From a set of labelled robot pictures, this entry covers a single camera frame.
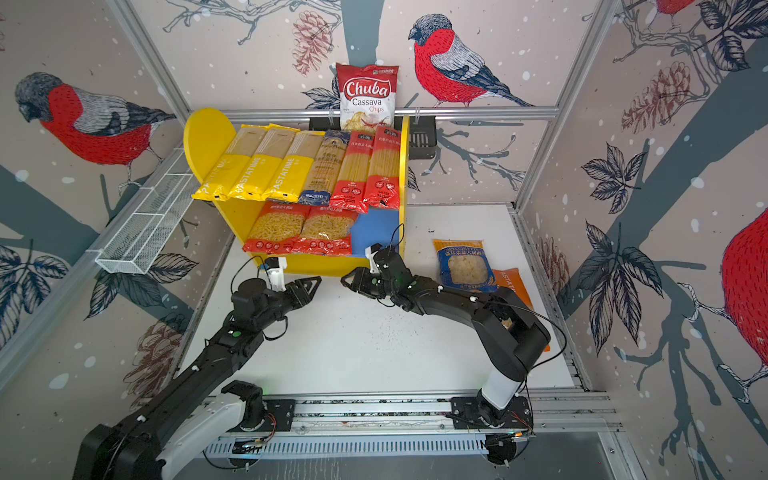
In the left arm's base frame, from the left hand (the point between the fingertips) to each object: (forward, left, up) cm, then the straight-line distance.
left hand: (316, 281), depth 78 cm
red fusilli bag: (+20, +15, -1) cm, 25 cm away
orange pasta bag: (+9, -60, -14) cm, 62 cm away
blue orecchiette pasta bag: (+14, -45, -13) cm, 49 cm away
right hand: (+1, -6, -5) cm, 8 cm away
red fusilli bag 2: (+17, 0, 0) cm, 17 cm away
